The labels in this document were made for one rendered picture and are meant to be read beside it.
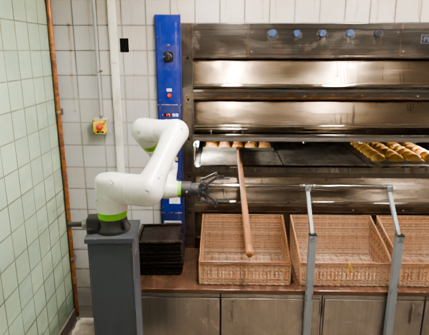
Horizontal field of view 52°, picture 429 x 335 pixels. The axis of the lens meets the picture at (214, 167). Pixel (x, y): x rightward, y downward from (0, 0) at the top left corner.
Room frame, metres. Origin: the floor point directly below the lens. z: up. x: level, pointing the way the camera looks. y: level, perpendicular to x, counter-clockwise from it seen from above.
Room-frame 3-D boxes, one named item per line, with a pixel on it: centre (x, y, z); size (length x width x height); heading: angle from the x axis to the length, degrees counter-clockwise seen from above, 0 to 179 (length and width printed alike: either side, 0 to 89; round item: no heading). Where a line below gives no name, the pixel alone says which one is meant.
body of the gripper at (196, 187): (2.33, 0.08, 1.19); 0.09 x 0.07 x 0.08; 88
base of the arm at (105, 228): (1.75, 0.49, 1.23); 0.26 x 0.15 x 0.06; 93
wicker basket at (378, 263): (2.57, -0.79, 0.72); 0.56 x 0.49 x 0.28; 89
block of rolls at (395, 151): (3.26, -1.35, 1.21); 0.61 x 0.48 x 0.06; 179
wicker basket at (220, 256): (2.58, -0.19, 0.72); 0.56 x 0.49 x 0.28; 88
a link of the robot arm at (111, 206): (1.75, 0.42, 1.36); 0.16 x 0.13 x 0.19; 76
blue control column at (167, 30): (3.79, 0.27, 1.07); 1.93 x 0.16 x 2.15; 179
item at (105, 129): (2.83, 0.74, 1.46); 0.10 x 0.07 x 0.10; 89
